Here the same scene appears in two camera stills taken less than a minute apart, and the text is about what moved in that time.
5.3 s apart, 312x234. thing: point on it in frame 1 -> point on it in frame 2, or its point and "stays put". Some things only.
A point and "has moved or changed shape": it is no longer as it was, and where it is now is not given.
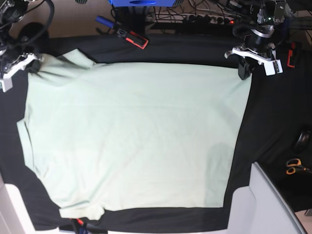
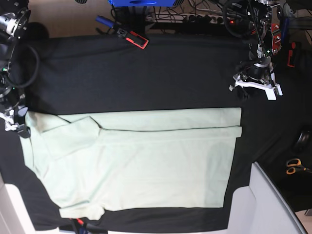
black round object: (302, 142) stays put
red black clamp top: (135, 38) stays put
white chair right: (260, 208) stays put
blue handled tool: (104, 21) stays put
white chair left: (14, 219) stays put
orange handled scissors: (295, 164) stays put
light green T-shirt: (132, 136) has moved or changed shape
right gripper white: (271, 67) -> (270, 91)
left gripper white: (6, 82) -> (23, 130)
